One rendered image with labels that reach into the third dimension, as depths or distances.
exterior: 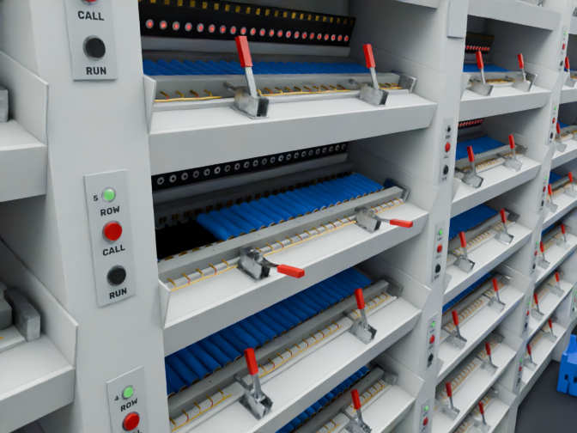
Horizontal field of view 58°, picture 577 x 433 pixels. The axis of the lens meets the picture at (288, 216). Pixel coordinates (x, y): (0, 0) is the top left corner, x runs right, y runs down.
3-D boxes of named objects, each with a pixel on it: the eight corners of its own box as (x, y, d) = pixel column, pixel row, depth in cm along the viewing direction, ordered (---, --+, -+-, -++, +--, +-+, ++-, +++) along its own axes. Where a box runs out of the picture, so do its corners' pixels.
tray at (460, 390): (511, 362, 167) (530, 329, 161) (422, 466, 123) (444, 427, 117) (455, 326, 178) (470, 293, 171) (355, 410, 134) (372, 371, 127)
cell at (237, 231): (215, 219, 76) (245, 241, 73) (205, 222, 75) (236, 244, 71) (217, 209, 75) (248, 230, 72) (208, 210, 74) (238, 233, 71)
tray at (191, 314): (422, 232, 100) (440, 188, 96) (157, 361, 56) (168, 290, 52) (341, 186, 110) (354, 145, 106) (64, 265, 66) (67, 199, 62)
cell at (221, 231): (204, 222, 75) (234, 245, 71) (194, 225, 73) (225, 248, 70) (206, 211, 74) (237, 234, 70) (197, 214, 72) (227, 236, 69)
